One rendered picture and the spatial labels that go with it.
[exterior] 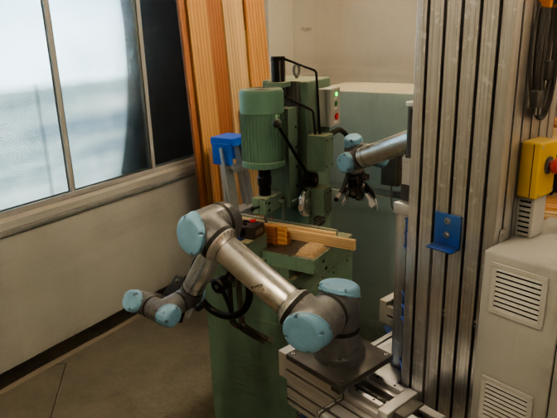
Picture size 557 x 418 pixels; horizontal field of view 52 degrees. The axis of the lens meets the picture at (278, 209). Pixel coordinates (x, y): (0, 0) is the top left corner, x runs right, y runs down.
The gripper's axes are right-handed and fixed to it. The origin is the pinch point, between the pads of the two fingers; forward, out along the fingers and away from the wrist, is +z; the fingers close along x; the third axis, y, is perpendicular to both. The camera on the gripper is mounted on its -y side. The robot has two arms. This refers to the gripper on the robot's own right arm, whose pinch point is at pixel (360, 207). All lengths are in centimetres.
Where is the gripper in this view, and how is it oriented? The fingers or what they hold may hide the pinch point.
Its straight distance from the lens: 245.8
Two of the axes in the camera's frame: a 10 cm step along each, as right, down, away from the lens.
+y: -3.9, 5.5, -7.3
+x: 9.1, 1.0, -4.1
